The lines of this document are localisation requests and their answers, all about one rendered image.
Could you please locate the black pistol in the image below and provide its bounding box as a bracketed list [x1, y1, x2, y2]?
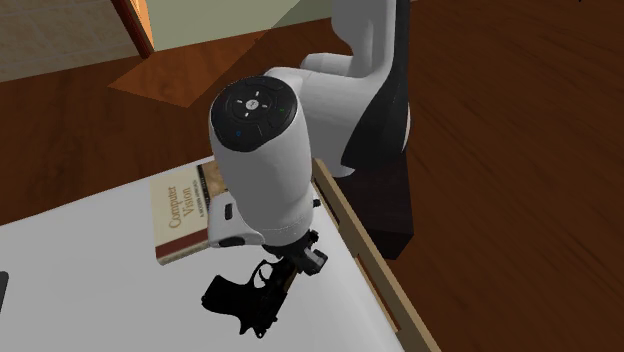
[200, 257, 299, 340]

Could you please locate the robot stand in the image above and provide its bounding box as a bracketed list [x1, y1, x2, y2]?
[334, 146, 416, 261]

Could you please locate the beige book with red band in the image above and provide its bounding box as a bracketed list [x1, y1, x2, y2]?
[148, 159, 231, 267]

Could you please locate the black flat object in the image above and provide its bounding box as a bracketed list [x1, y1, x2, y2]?
[0, 270, 10, 314]

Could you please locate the white table with wooden frame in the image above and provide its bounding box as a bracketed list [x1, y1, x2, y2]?
[0, 154, 442, 352]

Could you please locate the brown door frame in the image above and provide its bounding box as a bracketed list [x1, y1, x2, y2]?
[110, 0, 157, 60]

